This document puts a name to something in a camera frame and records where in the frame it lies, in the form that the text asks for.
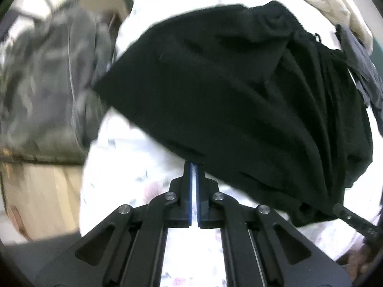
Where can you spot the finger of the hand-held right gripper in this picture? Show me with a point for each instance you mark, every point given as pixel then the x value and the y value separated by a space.
pixel 354 218

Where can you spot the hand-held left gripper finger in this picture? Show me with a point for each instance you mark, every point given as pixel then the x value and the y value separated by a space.
pixel 197 191
pixel 190 191

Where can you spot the black pants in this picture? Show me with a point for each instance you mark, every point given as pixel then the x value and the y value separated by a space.
pixel 224 80

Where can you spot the person's right hand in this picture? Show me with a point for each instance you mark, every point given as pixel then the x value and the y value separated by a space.
pixel 360 260

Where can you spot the white floral bed sheet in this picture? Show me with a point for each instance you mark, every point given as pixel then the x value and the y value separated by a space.
pixel 125 161

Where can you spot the grey garment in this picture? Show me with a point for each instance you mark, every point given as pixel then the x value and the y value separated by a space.
pixel 363 62

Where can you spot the person's grey trouser leg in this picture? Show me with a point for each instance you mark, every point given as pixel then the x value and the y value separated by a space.
pixel 33 257

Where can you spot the camouflage garment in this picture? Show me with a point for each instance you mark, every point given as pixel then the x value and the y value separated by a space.
pixel 45 80

